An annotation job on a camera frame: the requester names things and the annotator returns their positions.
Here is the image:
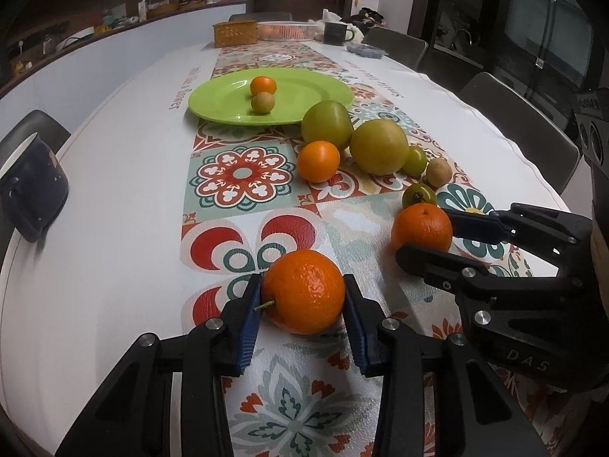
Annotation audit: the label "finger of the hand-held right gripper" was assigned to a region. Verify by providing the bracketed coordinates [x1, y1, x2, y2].
[396, 244, 586, 329]
[445, 204, 591, 274]

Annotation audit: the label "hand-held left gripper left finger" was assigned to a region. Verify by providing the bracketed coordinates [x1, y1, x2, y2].
[54, 273, 264, 457]

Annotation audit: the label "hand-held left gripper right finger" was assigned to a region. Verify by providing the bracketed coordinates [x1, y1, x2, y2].
[343, 273, 548, 457]

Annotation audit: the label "large orange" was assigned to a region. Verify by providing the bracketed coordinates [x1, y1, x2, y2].
[261, 249, 346, 335]
[391, 203, 454, 253]

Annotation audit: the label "small green fruit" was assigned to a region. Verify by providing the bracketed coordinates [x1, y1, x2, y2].
[402, 147, 428, 175]
[402, 184, 437, 209]

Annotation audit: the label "large green apple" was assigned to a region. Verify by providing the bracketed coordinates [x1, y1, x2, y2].
[301, 100, 354, 152]
[349, 119, 410, 175]

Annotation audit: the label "green plate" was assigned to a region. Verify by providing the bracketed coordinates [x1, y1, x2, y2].
[188, 67, 355, 126]

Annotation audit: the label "dark grey chair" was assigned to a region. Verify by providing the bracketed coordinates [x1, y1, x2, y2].
[228, 12, 292, 23]
[0, 109, 72, 258]
[458, 72, 581, 196]
[362, 27, 429, 70]

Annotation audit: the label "white floral patterned tablecloth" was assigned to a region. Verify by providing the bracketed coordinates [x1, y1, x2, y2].
[0, 38, 572, 457]

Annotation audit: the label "glass sliding door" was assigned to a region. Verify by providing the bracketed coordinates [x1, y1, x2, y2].
[495, 0, 595, 86]

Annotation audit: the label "black bag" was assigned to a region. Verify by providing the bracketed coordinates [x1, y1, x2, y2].
[354, 7, 387, 27]

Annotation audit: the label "dark green mug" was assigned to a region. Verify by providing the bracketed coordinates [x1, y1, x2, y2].
[324, 21, 355, 46]

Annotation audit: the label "white crumpled cloth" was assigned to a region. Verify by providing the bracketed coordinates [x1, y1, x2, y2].
[309, 8, 365, 41]

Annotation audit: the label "navy blue mug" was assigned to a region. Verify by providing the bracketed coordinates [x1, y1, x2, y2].
[0, 134, 70, 243]

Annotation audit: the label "white fruit basket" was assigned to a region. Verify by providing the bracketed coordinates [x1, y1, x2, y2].
[257, 21, 317, 42]

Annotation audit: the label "woven brown basket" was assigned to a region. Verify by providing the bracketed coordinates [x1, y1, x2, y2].
[212, 19, 258, 48]

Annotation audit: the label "white lower cabinets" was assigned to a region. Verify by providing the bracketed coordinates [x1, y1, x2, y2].
[0, 2, 247, 101]

